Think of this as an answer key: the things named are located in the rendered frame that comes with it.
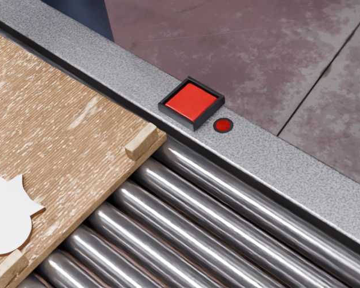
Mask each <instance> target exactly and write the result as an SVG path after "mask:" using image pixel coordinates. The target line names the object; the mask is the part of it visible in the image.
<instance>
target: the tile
mask: <svg viewBox="0 0 360 288"><path fill-rule="evenodd" d="M45 210H46V208H45V207H44V206H41V205H39V204H37V203H35V202H34V201H32V200H31V199H30V198H29V196H28V195H27V194H26V192H25V191H24V187H23V174H20V175H19V176H17V177H15V178H13V179H12V180H10V181H8V182H7V181H6V180H4V179H3V178H1V177H0V257H5V256H8V255H10V254H11V253H12V252H13V251H15V250H16V249H18V250H20V249H21V248H23V247H24V246H25V245H26V244H27V243H28V241H29V239H30V237H31V235H32V232H33V223H32V220H31V219H32V218H33V217H35V216H36V215H38V214H40V213H41V212H43V211H45Z"/></svg>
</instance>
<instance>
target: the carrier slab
mask: <svg viewBox="0 0 360 288"><path fill-rule="evenodd" d="M148 124H149V123H148V122H146V121H144V120H143V119H141V118H139V117H138V116H136V115H134V114H133V113H131V112H129V111H127V110H126V109H124V108H122V107H120V106H119V105H117V104H116V103H114V102H112V101H111V100H109V99H107V98H105V97H104V96H102V95H100V94H98V93H97V92H95V91H94V90H92V89H90V88H88V87H87V86H85V85H83V84H81V83H80V82H78V81H76V80H75V79H73V78H72V77H70V76H68V75H66V74H65V73H63V72H61V71H59V70H58V69H56V68H54V67H52V66H51V65H49V64H48V63H46V62H44V61H43V60H41V59H39V58H37V57H36V56H34V55H32V54H30V53H29V52H27V51H26V50H24V49H22V48H20V47H19V46H17V45H15V44H14V43H12V42H10V41H8V40H7V39H5V38H4V37H2V36H0V177H1V178H3V179H4V180H6V181H7V182H8V181H10V180H12V179H13V178H15V177H17V176H19V175H20V174H23V187H24V191H25V192H26V194H27V195H28V196H29V198H30V199H31V200H32V201H34V202H35V203H37V204H39V205H41V206H44V207H45V208H46V210H45V211H43V212H41V213H40V214H38V215H36V216H35V217H33V218H32V219H31V220H32V223H33V232H32V235H31V237H30V239H29V241H28V243H27V244H26V245H25V246H24V247H23V248H21V249H20V252H21V253H22V254H23V255H24V256H25V257H26V258H27V259H28V260H29V264H28V265H27V266H25V267H24V268H23V269H22V270H21V271H20V272H18V273H17V274H16V275H15V276H14V277H13V278H12V279H11V280H10V282H9V283H8V284H7V286H6V287H5V288H15V287H17V286H18V285H19V284H20V283H21V282H22V281H23V280H24V279H25V278H26V277H27V276H28V275H29V274H30V273H31V272H32V271H33V270H34V269H35V268H36V267H37V266H38V265H39V264H40V263H41V262H42V261H43V260H44V259H45V258H46V257H47V256H48V255H49V254H50V253H51V252H52V251H53V250H54V249H55V248H56V247H57V246H58V245H59V244H60V243H61V242H63V241H64V240H65V239H66V238H67V237H68V236H69V235H70V234H71V233H72V232H73V231H74V230H75V229H76V228H77V227H78V226H79V225H80V224H81V223H82V222H83V221H84V220H85V219H86V218H87V217H88V216H89V215H90V214H91V213H92V212H93V211H94V210H95V209H96V208H97V207H98V206H99V205H100V204H101V203H102V202H103V201H104V200H105V199H106V198H107V197H109V196H110V195H111V194H112V193H113V192H114V191H115V190H116V189H117V188H118V187H119V186H120V185H121V184H122V183H123V182H124V181H125V180H126V179H127V178H128V177H129V176H130V175H131V174H132V173H133V172H135V171H136V169H137V168H139V167H140V165H141V164H143V163H144V161H145V160H147V159H148V157H149V156H151V155H152V153H153V152H155V151H156V150H157V149H158V148H159V147H160V146H161V145H162V144H163V143H164V142H165V141H166V140H167V136H166V133H165V132H163V131H161V130H160V129H158V128H157V132H158V136H159V137H158V138H157V140H156V141H155V142H154V143H153V144H152V145H151V146H150V147H149V148H148V149H146V150H145V151H144V152H143V153H142V154H141V155H140V156H139V157H138V158H137V159H136V160H135V161H133V160H131V159H130V158H129V157H128V156H127V154H126V152H125V146H126V145H127V144H128V143H129V142H131V141H132V140H133V139H134V138H135V137H136V136H137V135H138V134H139V132H140V131H141V130H142V129H143V128H145V127H146V126H147V125H148Z"/></svg>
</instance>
